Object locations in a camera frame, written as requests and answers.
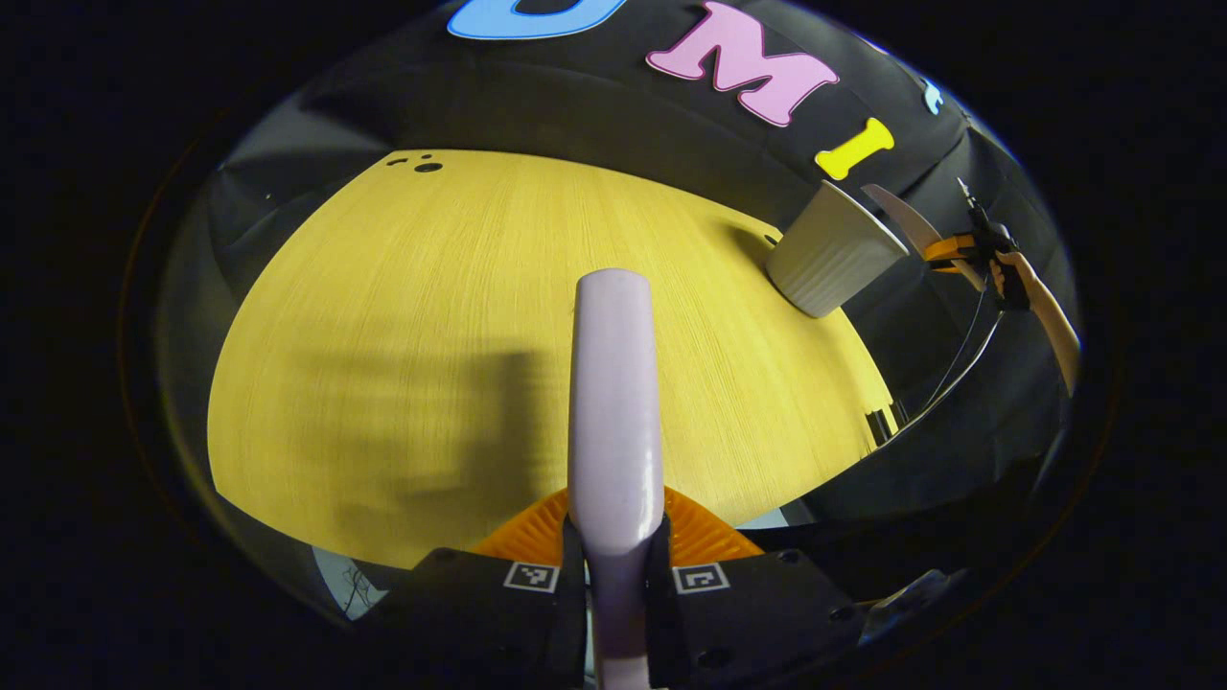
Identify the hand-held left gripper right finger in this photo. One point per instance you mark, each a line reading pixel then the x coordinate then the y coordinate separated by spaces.
pixel 757 613

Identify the black backdrop cloth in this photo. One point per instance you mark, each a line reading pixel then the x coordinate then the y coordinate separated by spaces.
pixel 594 105

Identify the small pink broom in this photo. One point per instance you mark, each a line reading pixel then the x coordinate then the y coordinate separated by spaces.
pixel 613 402

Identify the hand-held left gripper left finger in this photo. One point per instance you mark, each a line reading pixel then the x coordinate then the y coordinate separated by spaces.
pixel 479 613

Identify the pink dustpan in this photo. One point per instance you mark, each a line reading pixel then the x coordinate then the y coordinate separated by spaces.
pixel 911 225

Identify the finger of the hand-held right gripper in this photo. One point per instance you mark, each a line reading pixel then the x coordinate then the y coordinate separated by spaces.
pixel 949 251

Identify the white ribbed garbage bin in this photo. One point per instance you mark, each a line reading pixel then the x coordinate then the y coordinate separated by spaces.
pixel 829 259

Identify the yellow wooden desktop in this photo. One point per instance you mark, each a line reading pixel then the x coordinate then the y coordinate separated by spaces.
pixel 403 335

